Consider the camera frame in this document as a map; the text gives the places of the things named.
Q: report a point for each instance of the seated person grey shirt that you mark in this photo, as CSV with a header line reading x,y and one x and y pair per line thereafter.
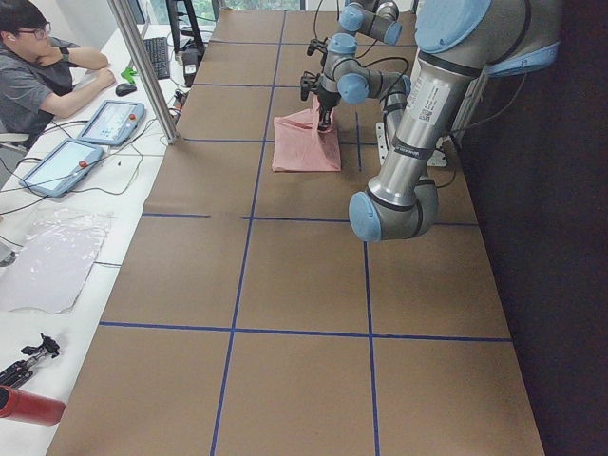
x,y
43,77

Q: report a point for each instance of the black folded tripod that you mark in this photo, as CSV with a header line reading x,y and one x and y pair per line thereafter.
x,y
20,371

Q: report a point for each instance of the red cylinder bottle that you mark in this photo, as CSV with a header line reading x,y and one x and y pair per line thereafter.
x,y
27,407

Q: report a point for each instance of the black keyboard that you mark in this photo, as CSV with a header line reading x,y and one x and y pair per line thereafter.
x,y
157,52

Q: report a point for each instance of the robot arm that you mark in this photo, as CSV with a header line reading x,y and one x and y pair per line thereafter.
x,y
457,41
377,20

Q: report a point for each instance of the blue teach pendant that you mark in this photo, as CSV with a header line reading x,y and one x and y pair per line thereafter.
x,y
113,123
62,168

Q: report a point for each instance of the black computer mouse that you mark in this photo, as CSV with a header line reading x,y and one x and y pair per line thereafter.
x,y
124,89

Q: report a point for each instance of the lower blue teach pendant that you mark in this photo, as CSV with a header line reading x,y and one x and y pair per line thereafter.
x,y
62,168

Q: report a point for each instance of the upper blue teach pendant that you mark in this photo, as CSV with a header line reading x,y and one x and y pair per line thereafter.
x,y
113,123

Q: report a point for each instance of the clear plastic garment bag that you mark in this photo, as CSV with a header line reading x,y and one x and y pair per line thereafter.
x,y
52,267

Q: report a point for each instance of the pink Snoopy t-shirt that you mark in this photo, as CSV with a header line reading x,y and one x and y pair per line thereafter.
x,y
301,147

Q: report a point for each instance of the aluminium frame post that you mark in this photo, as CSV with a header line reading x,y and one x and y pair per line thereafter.
x,y
134,43

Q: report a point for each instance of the green small object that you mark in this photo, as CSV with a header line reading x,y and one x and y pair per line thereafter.
x,y
128,74

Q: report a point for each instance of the brown paper table mat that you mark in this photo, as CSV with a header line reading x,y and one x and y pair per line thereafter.
x,y
248,319

